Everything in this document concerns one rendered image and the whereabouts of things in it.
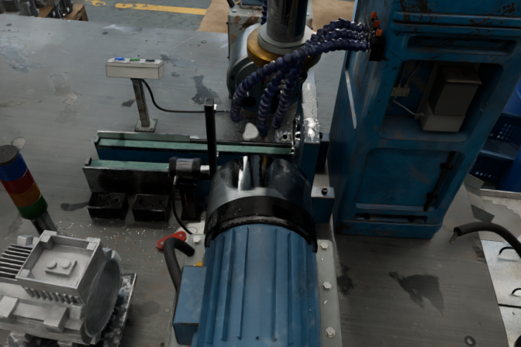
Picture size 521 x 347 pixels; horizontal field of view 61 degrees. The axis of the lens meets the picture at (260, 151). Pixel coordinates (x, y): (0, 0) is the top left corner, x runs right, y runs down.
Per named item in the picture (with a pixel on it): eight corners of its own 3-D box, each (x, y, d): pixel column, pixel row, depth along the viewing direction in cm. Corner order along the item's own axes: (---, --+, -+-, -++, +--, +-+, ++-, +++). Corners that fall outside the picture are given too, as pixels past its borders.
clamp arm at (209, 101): (220, 170, 121) (216, 97, 102) (219, 179, 119) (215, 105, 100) (207, 170, 121) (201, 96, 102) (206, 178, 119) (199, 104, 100)
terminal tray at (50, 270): (108, 259, 92) (100, 240, 87) (85, 308, 85) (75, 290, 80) (53, 250, 93) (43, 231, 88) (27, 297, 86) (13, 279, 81)
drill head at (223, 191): (304, 195, 126) (315, 131, 108) (310, 341, 97) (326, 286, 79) (216, 190, 126) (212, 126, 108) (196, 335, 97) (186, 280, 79)
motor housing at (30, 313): (129, 278, 106) (112, 233, 92) (95, 359, 93) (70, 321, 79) (50, 264, 108) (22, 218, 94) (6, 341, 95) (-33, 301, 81)
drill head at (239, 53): (298, 61, 172) (305, 1, 154) (301, 125, 147) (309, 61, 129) (235, 59, 172) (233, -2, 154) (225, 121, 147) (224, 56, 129)
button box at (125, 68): (163, 74, 149) (163, 59, 147) (159, 80, 142) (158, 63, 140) (113, 72, 149) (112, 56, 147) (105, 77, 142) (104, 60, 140)
